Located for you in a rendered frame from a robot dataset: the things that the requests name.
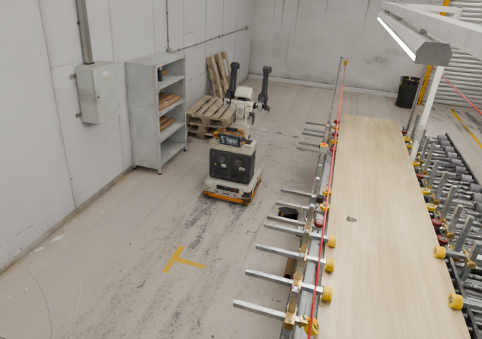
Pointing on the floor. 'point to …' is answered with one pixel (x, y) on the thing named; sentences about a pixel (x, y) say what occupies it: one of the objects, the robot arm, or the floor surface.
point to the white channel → (414, 13)
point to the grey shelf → (138, 87)
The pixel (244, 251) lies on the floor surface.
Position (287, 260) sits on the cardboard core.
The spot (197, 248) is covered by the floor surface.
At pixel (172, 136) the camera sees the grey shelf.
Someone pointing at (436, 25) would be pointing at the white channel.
